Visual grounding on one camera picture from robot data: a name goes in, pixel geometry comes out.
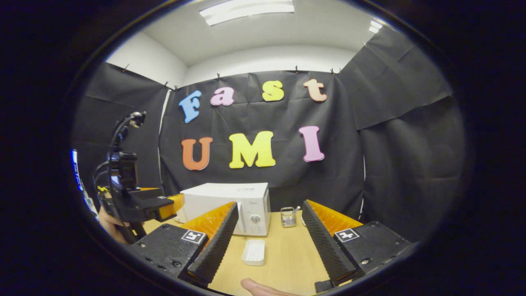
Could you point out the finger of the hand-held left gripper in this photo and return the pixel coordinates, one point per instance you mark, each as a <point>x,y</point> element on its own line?
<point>152,203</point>

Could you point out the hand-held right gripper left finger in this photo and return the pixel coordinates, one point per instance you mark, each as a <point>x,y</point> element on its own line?
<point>215,246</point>

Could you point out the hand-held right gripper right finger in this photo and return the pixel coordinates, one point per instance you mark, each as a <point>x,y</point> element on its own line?
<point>324,242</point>

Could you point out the white microwave oven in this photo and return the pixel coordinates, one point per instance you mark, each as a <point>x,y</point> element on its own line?
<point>222,197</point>

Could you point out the white ribbed tray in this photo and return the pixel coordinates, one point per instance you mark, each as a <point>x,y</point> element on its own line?
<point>253,252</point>

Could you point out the clear utensil holder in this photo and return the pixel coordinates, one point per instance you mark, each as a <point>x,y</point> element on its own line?
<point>288,218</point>

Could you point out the white printed poster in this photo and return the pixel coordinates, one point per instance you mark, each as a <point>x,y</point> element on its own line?
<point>80,181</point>

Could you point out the black backdrop cloth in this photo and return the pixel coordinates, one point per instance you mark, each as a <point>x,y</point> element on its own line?
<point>390,164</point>

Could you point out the long ceiling light panel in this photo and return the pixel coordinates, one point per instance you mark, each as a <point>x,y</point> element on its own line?
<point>246,10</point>

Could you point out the small ceiling light panel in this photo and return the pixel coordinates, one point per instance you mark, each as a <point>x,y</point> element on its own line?
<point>374,27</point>

